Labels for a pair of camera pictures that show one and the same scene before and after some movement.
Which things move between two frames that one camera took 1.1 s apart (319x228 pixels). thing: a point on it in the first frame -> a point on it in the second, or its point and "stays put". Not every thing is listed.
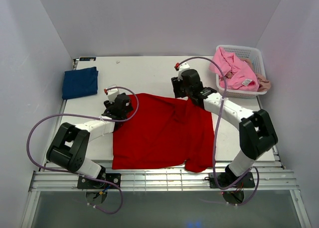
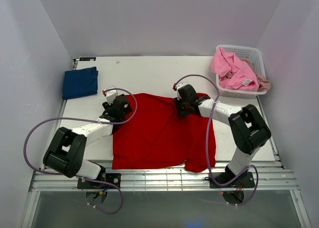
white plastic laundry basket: x=254 y=54 stays put
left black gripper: x=109 y=111 stays put
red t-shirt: x=162 y=131 stays put
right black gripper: x=176 y=87 -> x=181 y=108
